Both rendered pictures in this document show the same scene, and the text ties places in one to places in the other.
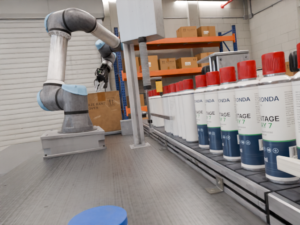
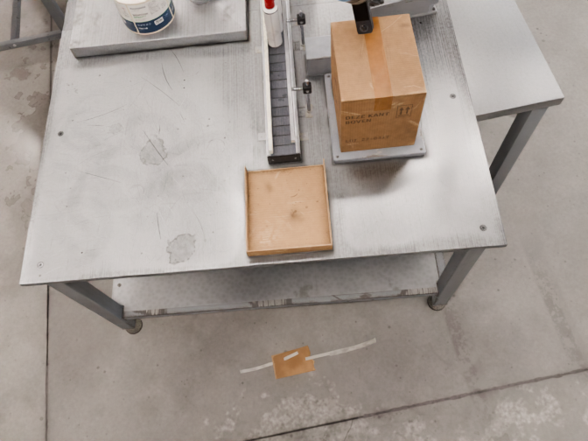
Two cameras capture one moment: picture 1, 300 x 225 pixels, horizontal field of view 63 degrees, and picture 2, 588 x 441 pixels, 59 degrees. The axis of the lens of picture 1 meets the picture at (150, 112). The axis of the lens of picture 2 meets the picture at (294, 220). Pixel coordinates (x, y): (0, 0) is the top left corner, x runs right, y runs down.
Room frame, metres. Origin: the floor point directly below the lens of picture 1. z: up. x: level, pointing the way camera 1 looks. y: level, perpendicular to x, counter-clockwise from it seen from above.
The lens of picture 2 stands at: (2.85, 0.31, 2.31)
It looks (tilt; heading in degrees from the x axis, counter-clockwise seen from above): 65 degrees down; 196
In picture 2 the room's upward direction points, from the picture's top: 11 degrees counter-clockwise
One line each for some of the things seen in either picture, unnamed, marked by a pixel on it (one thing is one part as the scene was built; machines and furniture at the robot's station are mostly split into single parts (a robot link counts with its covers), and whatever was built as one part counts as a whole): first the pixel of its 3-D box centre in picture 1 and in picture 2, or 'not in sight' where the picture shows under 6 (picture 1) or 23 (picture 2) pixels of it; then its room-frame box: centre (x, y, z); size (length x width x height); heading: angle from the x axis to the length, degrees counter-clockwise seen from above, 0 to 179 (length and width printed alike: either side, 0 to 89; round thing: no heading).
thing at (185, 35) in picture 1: (180, 86); not in sight; (5.46, -0.73, 1.26); 2.78 x 0.61 x 2.51; 107
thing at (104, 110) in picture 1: (103, 111); (374, 85); (1.77, 0.34, 0.99); 0.30 x 0.24 x 0.27; 10
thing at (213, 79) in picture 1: (216, 112); not in sight; (0.61, -0.17, 0.98); 0.05 x 0.05 x 0.20
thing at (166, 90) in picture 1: (169, 109); not in sight; (1.05, -0.09, 0.98); 0.05 x 0.05 x 0.20
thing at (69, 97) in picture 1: (74, 97); not in sight; (1.20, 0.36, 1.09); 0.13 x 0.12 x 0.14; 66
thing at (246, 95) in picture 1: (250, 114); not in sight; (0.46, -0.19, 0.98); 0.05 x 0.05 x 0.20
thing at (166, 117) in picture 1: (147, 113); (283, 12); (1.45, 0.01, 0.96); 1.07 x 0.01 x 0.01; 10
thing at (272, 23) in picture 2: not in sight; (272, 21); (1.51, -0.02, 0.98); 0.05 x 0.05 x 0.20
